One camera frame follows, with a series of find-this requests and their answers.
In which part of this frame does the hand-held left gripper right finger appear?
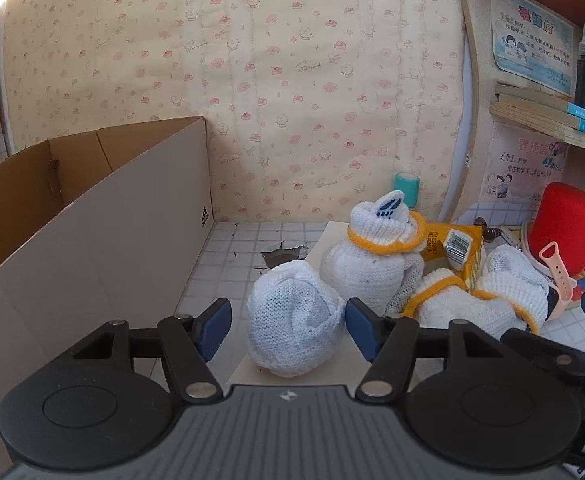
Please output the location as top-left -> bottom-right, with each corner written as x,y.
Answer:
345,297 -> 510,405

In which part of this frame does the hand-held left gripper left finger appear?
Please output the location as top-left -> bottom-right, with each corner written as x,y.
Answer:
70,298 -> 232,406

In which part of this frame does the white knit glove blue print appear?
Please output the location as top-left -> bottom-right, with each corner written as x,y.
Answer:
319,191 -> 428,318

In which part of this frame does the plain white knit glove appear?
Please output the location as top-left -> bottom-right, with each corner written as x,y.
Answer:
246,259 -> 345,378

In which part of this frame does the yellow snack packet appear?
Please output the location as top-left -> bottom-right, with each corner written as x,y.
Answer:
417,222 -> 488,293

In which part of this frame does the cardboard shoe box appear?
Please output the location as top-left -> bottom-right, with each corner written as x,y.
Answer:
0,116 -> 216,441

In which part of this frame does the white knit glove yellow cuff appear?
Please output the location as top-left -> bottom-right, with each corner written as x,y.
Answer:
472,245 -> 553,336
387,267 -> 473,331

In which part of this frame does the red cylinder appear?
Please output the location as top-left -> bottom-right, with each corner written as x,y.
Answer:
529,182 -> 585,273

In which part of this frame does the dark brown small object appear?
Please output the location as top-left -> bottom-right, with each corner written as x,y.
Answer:
475,216 -> 500,243

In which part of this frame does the teal small cup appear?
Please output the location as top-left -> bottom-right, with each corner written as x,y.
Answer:
393,172 -> 419,209

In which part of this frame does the pink certificate poster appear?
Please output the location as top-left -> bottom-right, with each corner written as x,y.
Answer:
479,121 -> 570,201

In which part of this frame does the white curved pipe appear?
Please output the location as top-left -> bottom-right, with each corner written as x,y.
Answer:
442,35 -> 478,221

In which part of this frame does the blue certificate poster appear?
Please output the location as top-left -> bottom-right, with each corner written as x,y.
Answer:
489,0 -> 575,98

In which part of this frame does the wooden bookshelf with books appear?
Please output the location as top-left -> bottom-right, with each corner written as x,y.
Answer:
455,0 -> 585,271

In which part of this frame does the pink watch strap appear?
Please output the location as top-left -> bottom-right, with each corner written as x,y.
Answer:
539,241 -> 580,323

